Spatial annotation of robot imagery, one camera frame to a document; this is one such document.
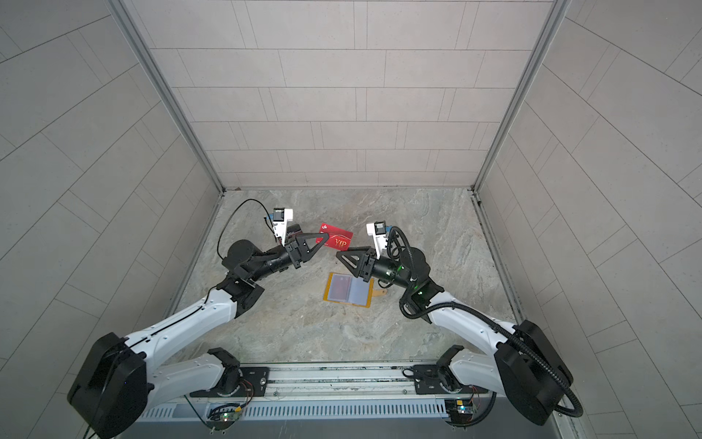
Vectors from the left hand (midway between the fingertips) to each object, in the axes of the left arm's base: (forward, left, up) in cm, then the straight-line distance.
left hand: (332, 243), depth 64 cm
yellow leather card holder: (+1, -3, -30) cm, 30 cm away
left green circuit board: (-32, +27, -28) cm, 50 cm away
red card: (+2, -1, -1) cm, 2 cm away
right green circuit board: (-31, -32, -30) cm, 53 cm away
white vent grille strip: (-31, -26, -30) cm, 50 cm away
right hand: (-2, -2, -5) cm, 6 cm away
